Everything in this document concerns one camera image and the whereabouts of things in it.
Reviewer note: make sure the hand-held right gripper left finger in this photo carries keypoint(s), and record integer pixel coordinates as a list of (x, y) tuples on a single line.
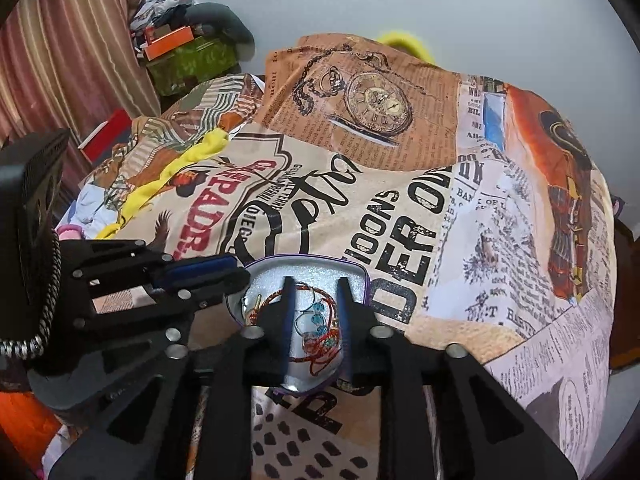
[(280, 320)]

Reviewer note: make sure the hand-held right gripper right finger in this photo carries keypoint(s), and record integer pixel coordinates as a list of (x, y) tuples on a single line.
[(352, 330)]

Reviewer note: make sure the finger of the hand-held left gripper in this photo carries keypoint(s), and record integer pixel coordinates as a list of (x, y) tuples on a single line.
[(210, 292), (195, 269)]

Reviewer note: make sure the purple heart-shaped jewelry box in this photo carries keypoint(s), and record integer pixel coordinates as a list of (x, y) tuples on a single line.
[(320, 272)]

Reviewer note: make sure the light blue cloth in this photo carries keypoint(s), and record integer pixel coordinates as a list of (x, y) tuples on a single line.
[(97, 207)]

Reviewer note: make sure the yellow cloth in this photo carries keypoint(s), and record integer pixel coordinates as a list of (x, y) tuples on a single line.
[(165, 175)]

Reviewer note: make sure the red and white box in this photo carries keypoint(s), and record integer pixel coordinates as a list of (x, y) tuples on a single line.
[(105, 135)]

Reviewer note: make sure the striped red curtain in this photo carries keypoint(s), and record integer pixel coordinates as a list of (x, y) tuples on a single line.
[(65, 50)]

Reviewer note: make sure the printed newspaper-pattern blanket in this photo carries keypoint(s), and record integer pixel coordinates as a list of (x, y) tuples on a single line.
[(450, 210)]

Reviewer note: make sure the green patterned storage box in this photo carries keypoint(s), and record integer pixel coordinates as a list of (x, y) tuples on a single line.
[(195, 65)]

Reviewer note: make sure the orange box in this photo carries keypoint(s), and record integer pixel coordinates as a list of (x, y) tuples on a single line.
[(167, 42)]

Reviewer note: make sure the pile of printed clothes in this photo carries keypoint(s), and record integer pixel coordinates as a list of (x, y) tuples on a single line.
[(157, 7)]

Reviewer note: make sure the yellow curved object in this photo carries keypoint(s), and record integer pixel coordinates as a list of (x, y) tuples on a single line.
[(407, 42)]

